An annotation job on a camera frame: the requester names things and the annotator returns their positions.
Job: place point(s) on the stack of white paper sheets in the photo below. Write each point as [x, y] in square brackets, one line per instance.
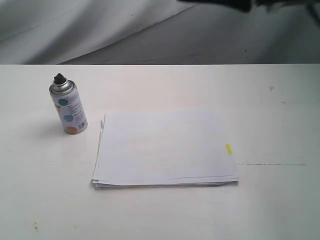
[163, 148]

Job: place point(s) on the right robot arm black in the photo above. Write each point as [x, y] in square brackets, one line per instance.
[246, 6]

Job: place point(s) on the grey backdrop cloth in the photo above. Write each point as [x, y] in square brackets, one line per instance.
[155, 32]

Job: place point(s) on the white dotted spray paint can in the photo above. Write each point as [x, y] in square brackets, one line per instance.
[67, 102]

